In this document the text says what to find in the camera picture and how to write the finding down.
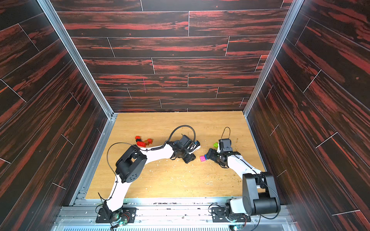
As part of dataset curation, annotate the red 2x4 lego brick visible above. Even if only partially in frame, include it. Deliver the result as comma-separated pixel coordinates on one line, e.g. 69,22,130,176
136,141,147,147

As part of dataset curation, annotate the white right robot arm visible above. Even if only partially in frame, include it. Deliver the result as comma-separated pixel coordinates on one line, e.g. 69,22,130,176
206,149,281,217

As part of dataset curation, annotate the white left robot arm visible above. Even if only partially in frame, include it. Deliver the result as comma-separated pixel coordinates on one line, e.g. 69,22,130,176
103,141,200,215

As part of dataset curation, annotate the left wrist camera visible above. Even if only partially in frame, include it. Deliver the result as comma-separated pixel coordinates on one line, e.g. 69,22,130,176
177,135,193,149

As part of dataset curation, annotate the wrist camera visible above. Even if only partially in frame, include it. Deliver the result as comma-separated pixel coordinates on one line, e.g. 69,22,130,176
218,139,233,153
177,135,193,149

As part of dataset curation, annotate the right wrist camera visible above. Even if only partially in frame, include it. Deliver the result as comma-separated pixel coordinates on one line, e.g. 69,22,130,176
218,139,233,153

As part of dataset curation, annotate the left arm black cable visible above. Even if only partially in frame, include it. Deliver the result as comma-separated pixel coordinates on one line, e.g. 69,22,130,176
96,125,197,208

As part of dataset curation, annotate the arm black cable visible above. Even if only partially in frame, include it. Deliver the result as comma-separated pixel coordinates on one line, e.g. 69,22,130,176
96,125,197,208
221,126,281,229

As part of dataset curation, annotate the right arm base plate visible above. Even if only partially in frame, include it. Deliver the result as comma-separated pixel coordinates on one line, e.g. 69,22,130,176
208,204,251,223

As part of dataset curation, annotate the aluminium front rail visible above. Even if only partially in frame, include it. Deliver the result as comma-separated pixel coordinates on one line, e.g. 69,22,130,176
52,197,299,231

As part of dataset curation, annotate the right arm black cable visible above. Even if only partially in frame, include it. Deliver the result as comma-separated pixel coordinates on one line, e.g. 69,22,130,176
221,126,281,229

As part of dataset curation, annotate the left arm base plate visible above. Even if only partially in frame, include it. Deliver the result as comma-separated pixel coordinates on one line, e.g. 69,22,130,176
95,207,137,225

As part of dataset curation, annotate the aluminium corner post right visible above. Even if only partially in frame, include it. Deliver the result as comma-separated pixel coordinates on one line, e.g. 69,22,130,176
243,0,304,121

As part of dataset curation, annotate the aluminium corner post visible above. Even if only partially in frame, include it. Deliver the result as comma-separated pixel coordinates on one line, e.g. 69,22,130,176
243,0,304,121
37,0,117,119

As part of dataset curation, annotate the aluminium corner post left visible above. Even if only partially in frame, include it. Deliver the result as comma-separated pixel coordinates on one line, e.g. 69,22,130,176
37,0,117,119

